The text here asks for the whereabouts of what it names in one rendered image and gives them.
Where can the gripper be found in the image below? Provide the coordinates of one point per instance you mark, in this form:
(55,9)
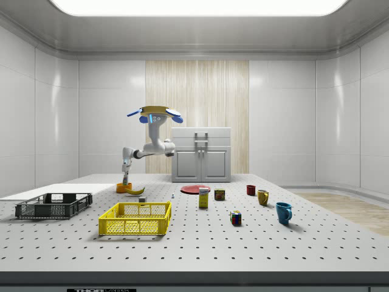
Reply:
(126,168)

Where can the small white bottle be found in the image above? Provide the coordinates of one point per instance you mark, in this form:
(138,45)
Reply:
(125,181)

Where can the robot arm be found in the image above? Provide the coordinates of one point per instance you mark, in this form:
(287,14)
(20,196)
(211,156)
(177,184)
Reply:
(155,137)

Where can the yellow bowl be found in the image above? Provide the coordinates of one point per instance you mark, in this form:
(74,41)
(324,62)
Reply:
(120,188)

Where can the banana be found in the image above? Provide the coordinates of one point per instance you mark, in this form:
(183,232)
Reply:
(135,192)

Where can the grey cube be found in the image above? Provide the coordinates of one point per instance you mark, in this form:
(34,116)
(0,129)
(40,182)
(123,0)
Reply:
(142,199)

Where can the yellow basket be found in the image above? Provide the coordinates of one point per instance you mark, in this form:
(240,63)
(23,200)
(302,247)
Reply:
(133,226)

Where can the red plate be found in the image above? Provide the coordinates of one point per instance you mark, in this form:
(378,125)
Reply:
(191,189)

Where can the white cabinet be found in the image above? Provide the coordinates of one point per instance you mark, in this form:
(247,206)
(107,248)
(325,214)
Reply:
(200,164)

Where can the yellow white box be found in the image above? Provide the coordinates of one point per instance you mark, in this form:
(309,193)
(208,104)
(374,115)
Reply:
(203,199)

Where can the flat-sided can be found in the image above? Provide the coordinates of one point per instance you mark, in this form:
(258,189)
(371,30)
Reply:
(219,195)

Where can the dark grey basket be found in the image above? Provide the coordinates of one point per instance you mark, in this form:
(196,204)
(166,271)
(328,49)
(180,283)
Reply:
(27,210)

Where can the puzzle cube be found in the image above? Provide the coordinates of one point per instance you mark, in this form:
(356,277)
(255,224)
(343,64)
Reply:
(236,218)

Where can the red mug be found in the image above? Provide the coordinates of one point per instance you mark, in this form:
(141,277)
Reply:
(250,190)

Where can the yellow mug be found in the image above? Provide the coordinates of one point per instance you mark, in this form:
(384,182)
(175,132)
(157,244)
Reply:
(262,197)

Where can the blue mug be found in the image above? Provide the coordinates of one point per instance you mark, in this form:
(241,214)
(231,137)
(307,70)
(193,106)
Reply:
(282,214)

